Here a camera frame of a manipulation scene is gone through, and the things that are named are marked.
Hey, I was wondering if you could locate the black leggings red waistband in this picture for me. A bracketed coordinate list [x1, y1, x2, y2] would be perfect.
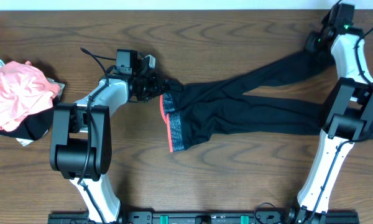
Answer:
[160, 50, 335, 152]

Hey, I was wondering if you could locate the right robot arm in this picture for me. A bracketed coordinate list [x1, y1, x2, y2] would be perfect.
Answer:
[283, 1, 373, 223]

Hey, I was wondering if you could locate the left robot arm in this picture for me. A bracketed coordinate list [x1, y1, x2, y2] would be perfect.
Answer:
[48, 49, 167, 223]

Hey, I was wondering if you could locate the black folded garment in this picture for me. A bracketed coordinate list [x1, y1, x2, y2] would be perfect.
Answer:
[0, 78, 65, 141]

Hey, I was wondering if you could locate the pink crumpled garment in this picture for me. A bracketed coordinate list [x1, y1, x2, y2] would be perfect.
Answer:
[0, 61, 60, 132]

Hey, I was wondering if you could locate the left black cable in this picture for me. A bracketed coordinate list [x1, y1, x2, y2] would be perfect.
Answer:
[76, 47, 119, 224]

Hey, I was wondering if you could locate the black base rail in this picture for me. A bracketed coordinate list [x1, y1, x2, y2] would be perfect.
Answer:
[47, 211, 360, 224]

